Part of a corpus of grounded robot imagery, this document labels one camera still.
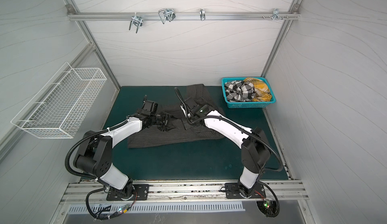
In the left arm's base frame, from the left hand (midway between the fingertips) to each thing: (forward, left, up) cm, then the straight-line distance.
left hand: (180, 118), depth 87 cm
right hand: (-1, -5, +2) cm, 6 cm away
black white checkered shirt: (+27, -40, -5) cm, 48 cm away
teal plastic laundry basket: (+17, -45, -7) cm, 49 cm away
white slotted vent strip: (-42, +2, -13) cm, 44 cm away
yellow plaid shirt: (+25, -55, -3) cm, 60 cm away
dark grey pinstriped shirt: (+28, -6, -11) cm, 31 cm away
